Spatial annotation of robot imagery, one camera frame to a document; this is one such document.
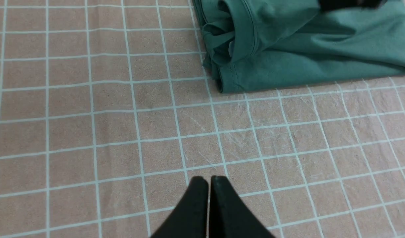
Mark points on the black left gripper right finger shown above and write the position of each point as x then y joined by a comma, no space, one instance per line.
229,217

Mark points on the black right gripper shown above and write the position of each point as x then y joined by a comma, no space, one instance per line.
334,5

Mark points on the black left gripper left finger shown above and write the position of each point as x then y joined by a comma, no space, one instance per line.
189,218

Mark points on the green long sleeve shirt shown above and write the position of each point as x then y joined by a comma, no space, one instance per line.
257,45

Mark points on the pink checkered tablecloth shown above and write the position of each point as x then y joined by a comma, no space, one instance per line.
106,113

